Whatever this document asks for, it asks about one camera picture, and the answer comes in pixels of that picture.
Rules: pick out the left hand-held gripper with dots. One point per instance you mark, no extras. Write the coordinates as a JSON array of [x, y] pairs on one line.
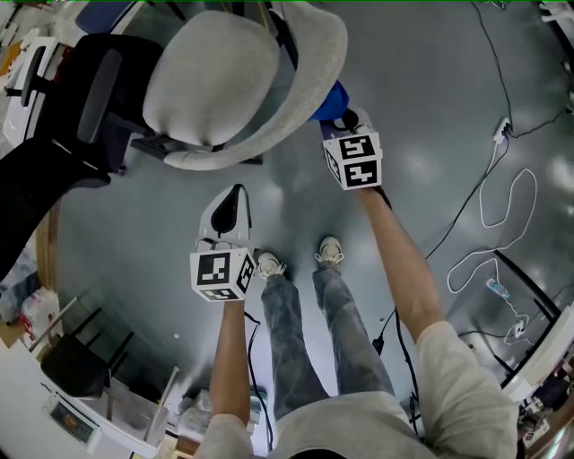
[[215, 273]]

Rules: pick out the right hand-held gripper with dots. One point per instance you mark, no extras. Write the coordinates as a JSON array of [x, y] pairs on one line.
[[359, 161]]

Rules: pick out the blue object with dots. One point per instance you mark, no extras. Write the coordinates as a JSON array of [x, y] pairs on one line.
[[334, 101]]

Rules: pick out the grey upholstered chair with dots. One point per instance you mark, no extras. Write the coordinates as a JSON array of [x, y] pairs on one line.
[[314, 89]]

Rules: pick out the person's right forearm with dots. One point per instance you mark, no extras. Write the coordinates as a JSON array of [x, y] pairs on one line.
[[403, 278]]

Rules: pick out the person's left forearm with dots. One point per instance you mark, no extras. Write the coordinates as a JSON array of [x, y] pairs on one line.
[[231, 358]]

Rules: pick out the person's left shoe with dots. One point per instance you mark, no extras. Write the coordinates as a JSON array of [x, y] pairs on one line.
[[269, 264]]

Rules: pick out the person's shoe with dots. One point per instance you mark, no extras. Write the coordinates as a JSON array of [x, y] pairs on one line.
[[269, 264], [329, 251]]

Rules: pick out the person's right shoe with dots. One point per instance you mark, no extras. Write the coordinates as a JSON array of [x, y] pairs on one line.
[[329, 251]]

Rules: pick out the person's left leg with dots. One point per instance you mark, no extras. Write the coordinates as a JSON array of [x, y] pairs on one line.
[[287, 349]]

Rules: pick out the person's leg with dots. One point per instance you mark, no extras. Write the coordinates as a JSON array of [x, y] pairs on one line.
[[350, 340], [287, 349]]

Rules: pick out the grey fabric chair seat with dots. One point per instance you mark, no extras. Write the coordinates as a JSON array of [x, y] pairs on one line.
[[211, 76]]

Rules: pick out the white power strip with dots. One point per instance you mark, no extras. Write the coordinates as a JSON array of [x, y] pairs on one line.
[[502, 130]]

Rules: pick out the person's right leg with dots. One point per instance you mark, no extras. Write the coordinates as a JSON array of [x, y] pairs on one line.
[[350, 340]]

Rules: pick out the metal table leg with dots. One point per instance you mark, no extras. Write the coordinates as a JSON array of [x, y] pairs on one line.
[[161, 403]]

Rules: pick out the plastic bag of items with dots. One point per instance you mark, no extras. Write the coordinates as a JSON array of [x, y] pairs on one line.
[[197, 417]]

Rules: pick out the black stool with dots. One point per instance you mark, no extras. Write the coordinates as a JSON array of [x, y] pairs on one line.
[[76, 363]]

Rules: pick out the white jug red label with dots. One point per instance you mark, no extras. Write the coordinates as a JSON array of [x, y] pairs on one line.
[[40, 309]]

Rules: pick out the black office chair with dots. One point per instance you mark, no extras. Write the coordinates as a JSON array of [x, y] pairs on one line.
[[27, 188]]

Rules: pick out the clear plastic bag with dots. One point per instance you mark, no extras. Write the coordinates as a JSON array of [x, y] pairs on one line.
[[18, 287]]

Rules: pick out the clear water bottle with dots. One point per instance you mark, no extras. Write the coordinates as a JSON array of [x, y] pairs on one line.
[[498, 288]]

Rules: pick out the white appliance housing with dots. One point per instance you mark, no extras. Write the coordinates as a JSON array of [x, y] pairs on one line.
[[20, 116]]

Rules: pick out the blue chair seat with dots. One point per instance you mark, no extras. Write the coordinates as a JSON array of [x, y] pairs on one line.
[[103, 15]]

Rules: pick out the white device with screen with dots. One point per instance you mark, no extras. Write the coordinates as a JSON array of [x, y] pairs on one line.
[[72, 423]]

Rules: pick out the white plug adapter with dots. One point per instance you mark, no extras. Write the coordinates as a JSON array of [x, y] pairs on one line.
[[519, 327]]

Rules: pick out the white table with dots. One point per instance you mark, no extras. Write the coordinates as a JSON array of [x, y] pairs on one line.
[[18, 403]]

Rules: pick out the person's light sweatshirt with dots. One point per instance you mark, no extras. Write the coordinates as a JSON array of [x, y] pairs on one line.
[[462, 394]]

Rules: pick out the white desk black frame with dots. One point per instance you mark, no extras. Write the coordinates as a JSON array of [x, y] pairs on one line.
[[542, 354]]

